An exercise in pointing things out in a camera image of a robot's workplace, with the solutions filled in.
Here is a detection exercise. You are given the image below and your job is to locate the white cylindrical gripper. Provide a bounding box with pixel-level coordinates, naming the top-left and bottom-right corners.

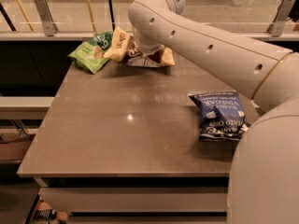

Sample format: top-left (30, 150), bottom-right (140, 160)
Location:
top-left (133, 27), bottom-right (163, 55)

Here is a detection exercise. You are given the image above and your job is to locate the brown Late July chip bag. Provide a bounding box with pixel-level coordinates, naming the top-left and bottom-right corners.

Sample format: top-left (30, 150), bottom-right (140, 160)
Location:
top-left (104, 27), bottom-right (175, 68)

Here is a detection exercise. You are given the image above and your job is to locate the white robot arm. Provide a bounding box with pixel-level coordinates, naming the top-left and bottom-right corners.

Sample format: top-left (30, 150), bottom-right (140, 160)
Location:
top-left (128, 0), bottom-right (299, 224)

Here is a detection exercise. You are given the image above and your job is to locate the green rice chip bag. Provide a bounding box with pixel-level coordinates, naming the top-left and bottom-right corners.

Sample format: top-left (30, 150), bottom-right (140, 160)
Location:
top-left (68, 32), bottom-right (112, 74)

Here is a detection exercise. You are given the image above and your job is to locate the blue salt vinegar chip bag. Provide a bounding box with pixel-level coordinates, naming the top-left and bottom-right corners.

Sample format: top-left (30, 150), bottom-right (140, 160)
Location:
top-left (189, 91), bottom-right (250, 140)

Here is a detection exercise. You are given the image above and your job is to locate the left metal railing bracket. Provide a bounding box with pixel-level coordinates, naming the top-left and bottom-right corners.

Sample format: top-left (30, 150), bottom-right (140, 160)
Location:
top-left (34, 0), bottom-right (58, 36)

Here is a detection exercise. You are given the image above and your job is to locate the metal railing bracket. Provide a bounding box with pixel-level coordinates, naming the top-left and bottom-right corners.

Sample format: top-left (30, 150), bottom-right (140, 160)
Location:
top-left (268, 0), bottom-right (296, 37)
top-left (34, 0), bottom-right (58, 36)

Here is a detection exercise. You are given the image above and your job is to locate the right metal railing bracket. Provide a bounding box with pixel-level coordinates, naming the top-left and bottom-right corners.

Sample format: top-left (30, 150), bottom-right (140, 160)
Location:
top-left (268, 0), bottom-right (296, 37)

